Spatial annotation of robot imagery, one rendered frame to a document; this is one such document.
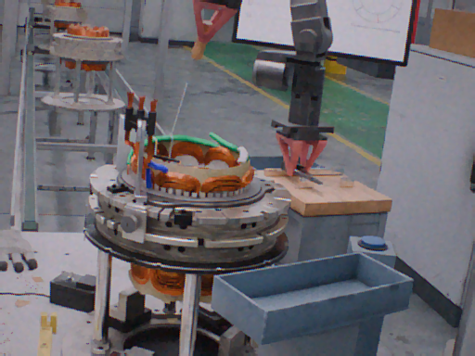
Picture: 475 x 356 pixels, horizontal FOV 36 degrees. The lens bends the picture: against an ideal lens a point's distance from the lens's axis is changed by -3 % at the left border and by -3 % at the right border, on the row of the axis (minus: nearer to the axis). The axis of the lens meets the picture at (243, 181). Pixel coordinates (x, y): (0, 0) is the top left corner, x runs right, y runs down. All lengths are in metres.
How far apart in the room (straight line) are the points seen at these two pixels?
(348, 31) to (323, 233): 0.97
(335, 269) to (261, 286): 0.13
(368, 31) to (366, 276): 1.21
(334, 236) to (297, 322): 0.47
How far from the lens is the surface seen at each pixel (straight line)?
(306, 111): 1.33
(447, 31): 3.94
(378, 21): 2.18
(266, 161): 1.57
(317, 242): 1.31
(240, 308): 0.88
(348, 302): 0.93
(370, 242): 1.19
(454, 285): 3.51
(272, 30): 2.20
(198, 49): 1.13
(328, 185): 1.40
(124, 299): 1.31
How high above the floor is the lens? 1.42
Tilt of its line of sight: 15 degrees down
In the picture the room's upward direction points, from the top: 7 degrees clockwise
